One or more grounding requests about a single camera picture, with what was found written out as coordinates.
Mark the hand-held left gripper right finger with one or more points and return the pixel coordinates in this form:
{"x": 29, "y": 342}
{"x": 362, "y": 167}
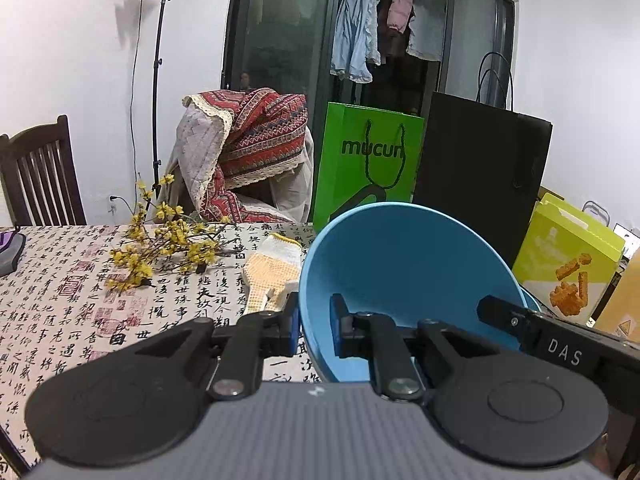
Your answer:
{"x": 337, "y": 330}

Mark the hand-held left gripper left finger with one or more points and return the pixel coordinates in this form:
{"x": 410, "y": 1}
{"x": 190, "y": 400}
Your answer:
{"x": 294, "y": 330}

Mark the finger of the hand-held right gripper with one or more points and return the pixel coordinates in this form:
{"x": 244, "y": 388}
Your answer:
{"x": 502, "y": 314}

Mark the blue bowl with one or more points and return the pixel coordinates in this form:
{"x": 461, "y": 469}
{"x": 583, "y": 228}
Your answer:
{"x": 400, "y": 260}
{"x": 531, "y": 302}

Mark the white and yellow work glove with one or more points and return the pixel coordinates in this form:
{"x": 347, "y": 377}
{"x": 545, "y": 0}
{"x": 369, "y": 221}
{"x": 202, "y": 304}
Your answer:
{"x": 272, "y": 270}

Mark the yellow-green snack box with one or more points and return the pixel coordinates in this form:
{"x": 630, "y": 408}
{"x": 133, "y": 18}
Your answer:
{"x": 560, "y": 245}

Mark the black paper bag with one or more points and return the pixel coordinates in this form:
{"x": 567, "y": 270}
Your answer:
{"x": 480, "y": 170}

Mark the yellow flower branch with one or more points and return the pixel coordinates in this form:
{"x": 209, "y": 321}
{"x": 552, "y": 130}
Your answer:
{"x": 175, "y": 240}

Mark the green paper bag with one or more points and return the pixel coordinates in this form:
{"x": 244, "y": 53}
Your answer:
{"x": 370, "y": 160}

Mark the red patterned blanket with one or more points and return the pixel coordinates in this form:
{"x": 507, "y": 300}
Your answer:
{"x": 265, "y": 135}

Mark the grey quilted cushion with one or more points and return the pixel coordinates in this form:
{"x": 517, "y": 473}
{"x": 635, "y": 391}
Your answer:
{"x": 197, "y": 145}

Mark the calligraphy print tablecloth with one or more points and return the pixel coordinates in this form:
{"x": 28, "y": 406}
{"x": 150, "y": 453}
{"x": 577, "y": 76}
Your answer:
{"x": 75, "y": 320}

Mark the white hanging garment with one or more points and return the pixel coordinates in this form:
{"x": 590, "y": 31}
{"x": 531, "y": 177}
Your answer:
{"x": 427, "y": 35}

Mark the grey and purple cloth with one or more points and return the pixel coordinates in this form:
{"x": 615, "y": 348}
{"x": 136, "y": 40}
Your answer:
{"x": 11, "y": 252}

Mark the dark wooden chair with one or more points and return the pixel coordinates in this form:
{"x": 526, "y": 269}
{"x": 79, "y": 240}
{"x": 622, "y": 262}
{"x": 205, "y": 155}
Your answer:
{"x": 40, "y": 180}

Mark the black framed sliding glass door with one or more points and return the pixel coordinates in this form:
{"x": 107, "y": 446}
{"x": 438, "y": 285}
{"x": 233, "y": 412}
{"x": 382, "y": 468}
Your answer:
{"x": 280, "y": 35}

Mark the light blue hanging shirt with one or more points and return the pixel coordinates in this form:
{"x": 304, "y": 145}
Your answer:
{"x": 355, "y": 35}

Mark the pink hanging garment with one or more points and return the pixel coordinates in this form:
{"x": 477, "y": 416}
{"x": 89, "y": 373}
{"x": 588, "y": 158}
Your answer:
{"x": 401, "y": 7}

